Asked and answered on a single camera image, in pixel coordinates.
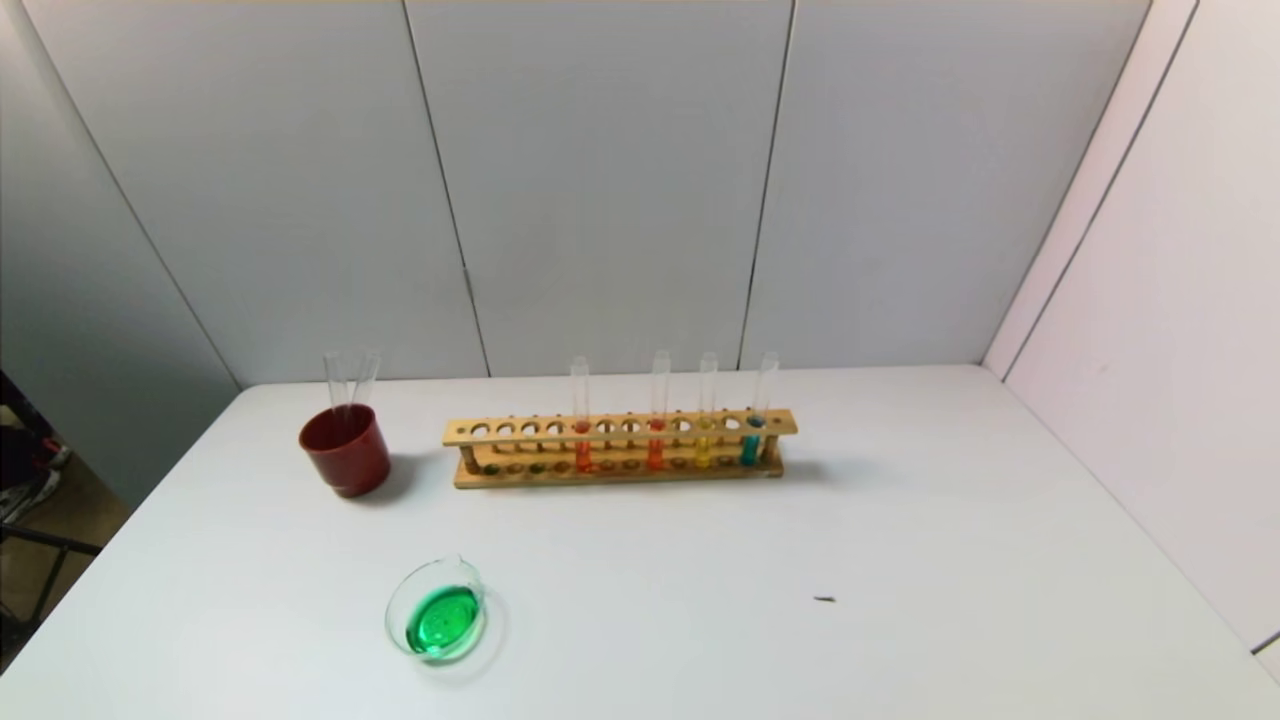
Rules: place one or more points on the glass test tube blue pigment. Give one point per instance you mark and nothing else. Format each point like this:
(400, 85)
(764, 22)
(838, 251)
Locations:
(366, 378)

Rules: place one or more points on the glass test tube yellow pigment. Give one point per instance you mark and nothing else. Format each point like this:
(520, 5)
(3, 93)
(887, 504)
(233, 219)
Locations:
(704, 452)
(335, 380)

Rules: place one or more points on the glass test tube orange pigment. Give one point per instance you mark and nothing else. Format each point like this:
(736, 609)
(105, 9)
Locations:
(656, 455)
(581, 455)

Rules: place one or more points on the wooden test tube rack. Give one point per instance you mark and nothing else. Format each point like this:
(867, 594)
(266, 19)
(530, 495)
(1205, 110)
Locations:
(620, 476)

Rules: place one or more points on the glass test tube teal pigment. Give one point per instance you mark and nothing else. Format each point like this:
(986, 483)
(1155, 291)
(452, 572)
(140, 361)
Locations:
(750, 450)

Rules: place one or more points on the clear glass beaker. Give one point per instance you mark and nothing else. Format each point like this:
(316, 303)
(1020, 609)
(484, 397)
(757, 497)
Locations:
(440, 620)

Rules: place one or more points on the red plastic cup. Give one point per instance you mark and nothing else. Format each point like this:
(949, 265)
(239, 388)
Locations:
(345, 455)

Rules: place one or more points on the dark shoe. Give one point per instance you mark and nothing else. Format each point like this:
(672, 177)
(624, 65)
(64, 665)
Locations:
(40, 470)

